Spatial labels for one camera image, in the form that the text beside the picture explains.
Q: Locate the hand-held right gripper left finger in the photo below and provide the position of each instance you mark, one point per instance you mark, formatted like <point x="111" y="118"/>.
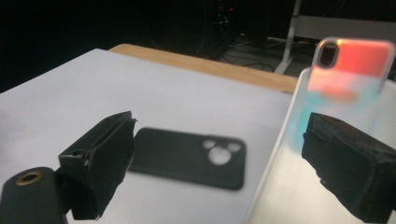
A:
<point x="102" y="161"/>

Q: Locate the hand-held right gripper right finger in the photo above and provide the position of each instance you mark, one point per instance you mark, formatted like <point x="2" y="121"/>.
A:
<point x="348" y="161"/>

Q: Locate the white plastic bin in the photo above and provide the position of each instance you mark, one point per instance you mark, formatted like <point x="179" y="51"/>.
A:
<point x="286" y="193"/>

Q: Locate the black phone case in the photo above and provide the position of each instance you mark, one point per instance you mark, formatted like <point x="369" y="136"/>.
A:
<point x="174" y="161"/>

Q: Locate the white metal stand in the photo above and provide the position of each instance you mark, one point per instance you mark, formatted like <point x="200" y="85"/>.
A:
<point x="342" y="28"/>

